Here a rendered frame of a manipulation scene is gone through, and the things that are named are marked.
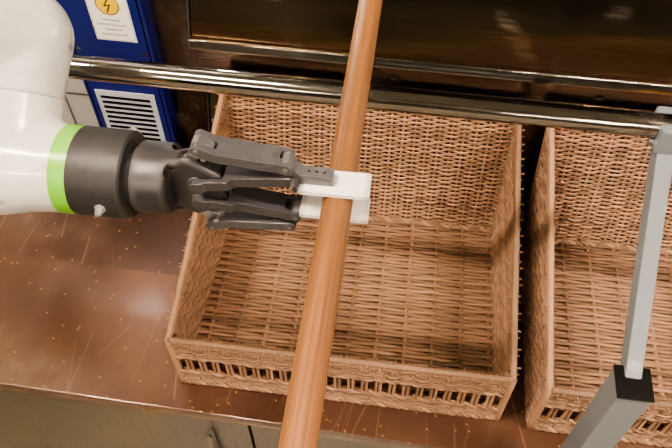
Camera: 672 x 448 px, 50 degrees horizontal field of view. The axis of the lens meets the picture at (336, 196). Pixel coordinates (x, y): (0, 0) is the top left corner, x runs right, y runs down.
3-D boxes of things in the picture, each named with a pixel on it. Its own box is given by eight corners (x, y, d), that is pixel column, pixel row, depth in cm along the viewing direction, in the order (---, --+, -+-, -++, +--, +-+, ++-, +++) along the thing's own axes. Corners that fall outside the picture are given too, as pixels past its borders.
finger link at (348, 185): (302, 171, 72) (302, 166, 71) (372, 178, 71) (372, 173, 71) (297, 194, 70) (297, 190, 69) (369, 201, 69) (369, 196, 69)
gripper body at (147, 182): (141, 120, 72) (231, 129, 72) (157, 175, 79) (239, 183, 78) (117, 176, 68) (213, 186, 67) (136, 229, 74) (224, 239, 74)
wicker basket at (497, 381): (234, 174, 154) (218, 77, 133) (499, 200, 150) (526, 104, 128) (174, 386, 124) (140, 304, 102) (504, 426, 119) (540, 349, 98)
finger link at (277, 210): (191, 198, 72) (191, 207, 73) (300, 221, 72) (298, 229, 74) (201, 169, 74) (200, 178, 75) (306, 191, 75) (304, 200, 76)
